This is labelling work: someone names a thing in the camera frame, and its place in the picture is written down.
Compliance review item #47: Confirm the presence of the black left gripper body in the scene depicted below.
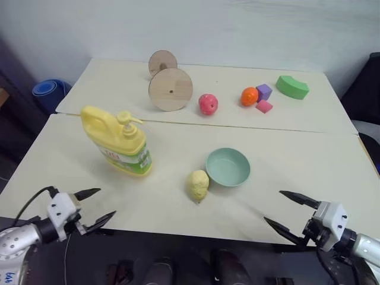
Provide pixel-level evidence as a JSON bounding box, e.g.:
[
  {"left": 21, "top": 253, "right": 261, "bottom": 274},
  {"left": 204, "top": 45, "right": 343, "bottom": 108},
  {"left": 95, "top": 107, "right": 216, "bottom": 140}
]
[{"left": 67, "top": 192, "right": 88, "bottom": 237}]

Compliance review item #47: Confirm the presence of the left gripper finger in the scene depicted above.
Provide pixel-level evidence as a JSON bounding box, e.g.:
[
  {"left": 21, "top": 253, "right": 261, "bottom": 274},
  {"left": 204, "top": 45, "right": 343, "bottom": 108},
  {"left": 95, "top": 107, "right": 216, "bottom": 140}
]
[
  {"left": 74, "top": 188, "right": 102, "bottom": 201},
  {"left": 84, "top": 210, "right": 117, "bottom": 236}
]

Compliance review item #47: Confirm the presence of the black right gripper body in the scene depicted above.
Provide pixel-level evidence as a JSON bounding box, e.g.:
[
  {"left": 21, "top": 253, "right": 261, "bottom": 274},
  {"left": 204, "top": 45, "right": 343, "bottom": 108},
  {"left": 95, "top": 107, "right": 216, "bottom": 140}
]
[{"left": 302, "top": 218, "right": 332, "bottom": 247}]

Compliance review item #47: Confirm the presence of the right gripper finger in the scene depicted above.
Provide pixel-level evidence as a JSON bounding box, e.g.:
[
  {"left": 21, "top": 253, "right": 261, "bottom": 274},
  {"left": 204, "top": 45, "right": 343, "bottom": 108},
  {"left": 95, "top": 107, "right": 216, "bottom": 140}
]
[
  {"left": 263, "top": 216, "right": 308, "bottom": 247},
  {"left": 278, "top": 190, "right": 322, "bottom": 211}
]

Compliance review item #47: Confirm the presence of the yellow detergent bottle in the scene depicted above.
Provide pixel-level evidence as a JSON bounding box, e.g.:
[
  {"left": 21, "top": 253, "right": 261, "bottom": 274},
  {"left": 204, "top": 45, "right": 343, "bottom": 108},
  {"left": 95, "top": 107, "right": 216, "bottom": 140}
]
[{"left": 80, "top": 105, "right": 153, "bottom": 178}]

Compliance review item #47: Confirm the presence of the teal plastic bowl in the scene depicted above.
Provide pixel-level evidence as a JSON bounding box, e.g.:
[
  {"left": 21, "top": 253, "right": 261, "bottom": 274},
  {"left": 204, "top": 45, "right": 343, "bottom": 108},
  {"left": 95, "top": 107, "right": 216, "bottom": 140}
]
[{"left": 205, "top": 147, "right": 251, "bottom": 188}]

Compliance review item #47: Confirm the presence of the dark rounded shape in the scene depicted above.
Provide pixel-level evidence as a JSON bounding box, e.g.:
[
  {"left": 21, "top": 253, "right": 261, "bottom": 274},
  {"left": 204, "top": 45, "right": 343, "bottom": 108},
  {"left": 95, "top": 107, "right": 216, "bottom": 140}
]
[{"left": 144, "top": 256, "right": 176, "bottom": 285}]

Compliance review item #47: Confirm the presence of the yellow lumpy toy fruit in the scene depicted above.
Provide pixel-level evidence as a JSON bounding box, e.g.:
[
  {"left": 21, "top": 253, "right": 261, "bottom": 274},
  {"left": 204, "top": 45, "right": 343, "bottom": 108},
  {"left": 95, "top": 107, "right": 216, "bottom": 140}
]
[{"left": 186, "top": 169, "right": 210, "bottom": 204}]

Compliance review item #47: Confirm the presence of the pink foam block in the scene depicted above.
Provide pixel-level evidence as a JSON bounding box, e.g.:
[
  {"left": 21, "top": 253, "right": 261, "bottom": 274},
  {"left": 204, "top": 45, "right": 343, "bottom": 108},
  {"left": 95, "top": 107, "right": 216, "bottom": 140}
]
[{"left": 255, "top": 99, "right": 274, "bottom": 114}]

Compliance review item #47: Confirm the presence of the blue rolled mat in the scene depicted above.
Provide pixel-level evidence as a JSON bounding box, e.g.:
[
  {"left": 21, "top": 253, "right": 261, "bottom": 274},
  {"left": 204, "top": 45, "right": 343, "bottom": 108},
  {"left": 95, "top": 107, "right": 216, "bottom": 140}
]
[{"left": 32, "top": 78, "right": 72, "bottom": 105}]

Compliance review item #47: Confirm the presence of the green curved foam block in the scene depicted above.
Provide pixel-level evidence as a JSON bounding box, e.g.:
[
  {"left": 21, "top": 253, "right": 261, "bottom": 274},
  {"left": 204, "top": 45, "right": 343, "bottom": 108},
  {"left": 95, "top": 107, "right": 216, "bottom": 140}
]
[{"left": 275, "top": 75, "right": 310, "bottom": 100}]

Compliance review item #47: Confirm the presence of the purple foam cube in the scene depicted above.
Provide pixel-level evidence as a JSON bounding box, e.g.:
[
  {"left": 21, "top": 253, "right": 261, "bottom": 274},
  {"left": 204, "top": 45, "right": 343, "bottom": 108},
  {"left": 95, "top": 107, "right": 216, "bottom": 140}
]
[{"left": 255, "top": 84, "right": 273, "bottom": 102}]

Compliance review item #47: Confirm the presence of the orange toy fruit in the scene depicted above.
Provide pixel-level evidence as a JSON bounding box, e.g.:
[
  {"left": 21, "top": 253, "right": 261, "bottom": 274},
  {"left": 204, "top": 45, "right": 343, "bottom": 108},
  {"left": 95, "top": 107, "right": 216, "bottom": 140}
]
[{"left": 240, "top": 87, "right": 259, "bottom": 107}]

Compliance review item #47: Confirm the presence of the black chair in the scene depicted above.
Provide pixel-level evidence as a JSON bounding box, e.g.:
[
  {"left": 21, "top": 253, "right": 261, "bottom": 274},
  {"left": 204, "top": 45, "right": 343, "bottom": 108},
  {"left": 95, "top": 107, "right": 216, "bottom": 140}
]
[{"left": 338, "top": 52, "right": 380, "bottom": 179}]

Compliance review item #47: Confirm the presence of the red toy fruit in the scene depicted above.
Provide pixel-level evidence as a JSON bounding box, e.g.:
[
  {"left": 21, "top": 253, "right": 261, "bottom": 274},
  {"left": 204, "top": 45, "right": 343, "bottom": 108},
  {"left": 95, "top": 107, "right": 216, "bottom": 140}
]
[{"left": 198, "top": 94, "right": 220, "bottom": 117}]

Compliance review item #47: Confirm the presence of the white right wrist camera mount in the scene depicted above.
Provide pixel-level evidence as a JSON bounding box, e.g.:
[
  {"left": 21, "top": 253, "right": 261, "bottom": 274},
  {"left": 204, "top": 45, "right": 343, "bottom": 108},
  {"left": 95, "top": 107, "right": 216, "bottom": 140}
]
[{"left": 313, "top": 201, "right": 349, "bottom": 252}]

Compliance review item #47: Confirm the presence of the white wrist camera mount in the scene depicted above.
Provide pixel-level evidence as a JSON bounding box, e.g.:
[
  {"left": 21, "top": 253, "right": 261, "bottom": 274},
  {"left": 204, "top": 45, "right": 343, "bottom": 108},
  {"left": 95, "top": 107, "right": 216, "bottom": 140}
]
[
  {"left": 313, "top": 201, "right": 349, "bottom": 252},
  {"left": 47, "top": 192, "right": 81, "bottom": 242}
]

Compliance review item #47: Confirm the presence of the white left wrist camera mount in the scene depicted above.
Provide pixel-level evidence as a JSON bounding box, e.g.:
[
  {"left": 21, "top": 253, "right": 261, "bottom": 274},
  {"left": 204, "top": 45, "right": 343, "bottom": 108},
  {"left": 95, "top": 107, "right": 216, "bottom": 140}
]
[{"left": 47, "top": 192, "right": 81, "bottom": 242}]

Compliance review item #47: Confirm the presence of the thin white wire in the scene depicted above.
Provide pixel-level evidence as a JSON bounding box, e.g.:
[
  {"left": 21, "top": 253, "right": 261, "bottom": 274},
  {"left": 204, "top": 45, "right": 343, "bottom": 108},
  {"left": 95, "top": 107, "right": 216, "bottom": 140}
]
[{"left": 62, "top": 233, "right": 71, "bottom": 285}]

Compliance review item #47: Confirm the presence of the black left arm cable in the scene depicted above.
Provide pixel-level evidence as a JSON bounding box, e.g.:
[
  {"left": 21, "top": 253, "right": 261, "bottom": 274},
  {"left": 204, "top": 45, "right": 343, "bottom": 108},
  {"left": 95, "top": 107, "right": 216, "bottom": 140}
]
[{"left": 14, "top": 186, "right": 57, "bottom": 222}]

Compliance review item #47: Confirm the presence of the wooden cable spool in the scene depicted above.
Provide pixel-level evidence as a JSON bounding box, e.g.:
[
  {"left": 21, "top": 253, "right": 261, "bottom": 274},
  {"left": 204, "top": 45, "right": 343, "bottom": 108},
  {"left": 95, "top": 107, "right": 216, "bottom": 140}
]
[{"left": 148, "top": 50, "right": 194, "bottom": 112}]

